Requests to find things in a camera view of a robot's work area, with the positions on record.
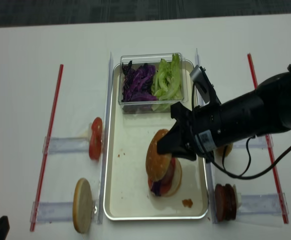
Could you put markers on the red rail strip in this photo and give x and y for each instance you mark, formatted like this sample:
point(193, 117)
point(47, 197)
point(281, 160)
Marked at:
point(49, 132)
point(275, 175)

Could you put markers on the white metal tray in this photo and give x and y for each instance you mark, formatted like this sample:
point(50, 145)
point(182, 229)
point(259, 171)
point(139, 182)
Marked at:
point(126, 192)

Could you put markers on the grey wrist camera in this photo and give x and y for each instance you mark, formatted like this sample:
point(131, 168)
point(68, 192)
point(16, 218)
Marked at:
point(201, 82)

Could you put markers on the clear plastic salad container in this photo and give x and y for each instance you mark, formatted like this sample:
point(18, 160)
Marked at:
point(149, 106)

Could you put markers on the upright pale bun half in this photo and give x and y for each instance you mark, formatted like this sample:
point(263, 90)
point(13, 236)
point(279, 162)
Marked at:
point(82, 207)

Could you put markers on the bottom bun on tray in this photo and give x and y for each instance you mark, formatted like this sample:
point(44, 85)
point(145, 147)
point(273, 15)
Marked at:
point(177, 179)

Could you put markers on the purple cabbage strip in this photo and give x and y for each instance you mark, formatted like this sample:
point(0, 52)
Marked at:
point(155, 188)

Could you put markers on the ham slice on burger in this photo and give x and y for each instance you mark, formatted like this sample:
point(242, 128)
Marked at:
point(170, 172)

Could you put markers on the right red rail strip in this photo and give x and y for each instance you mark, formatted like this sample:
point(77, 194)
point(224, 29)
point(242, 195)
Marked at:
point(275, 175)

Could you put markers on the upright tomato slices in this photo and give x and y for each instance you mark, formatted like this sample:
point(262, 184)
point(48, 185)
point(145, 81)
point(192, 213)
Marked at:
point(95, 144)

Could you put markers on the clear bun-half slider rail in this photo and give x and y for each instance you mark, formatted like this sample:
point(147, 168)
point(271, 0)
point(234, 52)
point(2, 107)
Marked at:
point(49, 212)

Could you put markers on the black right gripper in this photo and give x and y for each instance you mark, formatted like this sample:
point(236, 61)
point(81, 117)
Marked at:
point(201, 131)

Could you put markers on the clear top-bun slider rail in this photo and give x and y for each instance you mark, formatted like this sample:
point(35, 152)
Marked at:
point(261, 142)

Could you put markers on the upright meat patties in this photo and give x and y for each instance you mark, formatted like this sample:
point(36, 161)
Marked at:
point(225, 202)

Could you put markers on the shredded purple cabbage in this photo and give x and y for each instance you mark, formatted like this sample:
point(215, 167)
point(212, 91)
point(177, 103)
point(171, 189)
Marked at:
point(138, 82)

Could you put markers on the white patty pusher block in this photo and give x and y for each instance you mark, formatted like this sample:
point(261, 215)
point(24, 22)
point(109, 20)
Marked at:
point(238, 197)

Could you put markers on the green lettuce leaves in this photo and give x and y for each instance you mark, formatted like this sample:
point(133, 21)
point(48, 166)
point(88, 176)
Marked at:
point(167, 82)

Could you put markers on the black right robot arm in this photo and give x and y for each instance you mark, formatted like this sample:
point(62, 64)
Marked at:
point(276, 95)

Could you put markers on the clear patty slider rail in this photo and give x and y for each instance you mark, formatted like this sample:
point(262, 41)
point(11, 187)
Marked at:
point(263, 204)

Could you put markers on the left red rail strip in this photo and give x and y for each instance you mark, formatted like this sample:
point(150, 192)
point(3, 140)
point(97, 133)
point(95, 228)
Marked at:
point(49, 132)

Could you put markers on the sesame bun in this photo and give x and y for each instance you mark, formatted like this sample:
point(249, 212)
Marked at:
point(224, 150)
point(156, 164)

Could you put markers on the tomato slice on burger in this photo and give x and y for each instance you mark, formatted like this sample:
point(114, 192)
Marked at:
point(164, 188)

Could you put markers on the clear tomato slider rail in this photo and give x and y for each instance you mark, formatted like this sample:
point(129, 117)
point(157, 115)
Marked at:
point(64, 145)

